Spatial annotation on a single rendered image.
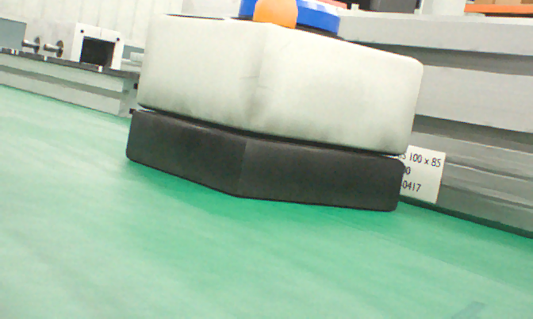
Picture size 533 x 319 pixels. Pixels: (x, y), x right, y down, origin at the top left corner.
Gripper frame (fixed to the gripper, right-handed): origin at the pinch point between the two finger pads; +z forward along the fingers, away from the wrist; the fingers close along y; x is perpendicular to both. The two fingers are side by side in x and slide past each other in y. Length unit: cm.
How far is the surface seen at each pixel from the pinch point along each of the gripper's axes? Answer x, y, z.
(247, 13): -30.7, -34.4, -0.8
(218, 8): -14.0, -24.2, -2.5
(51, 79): 14.8, -20.2, 4.2
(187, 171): -31.6, -36.5, 5.4
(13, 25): 1040, 407, -25
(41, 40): 88, 12, 0
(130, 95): 1.1, -20.2, 4.0
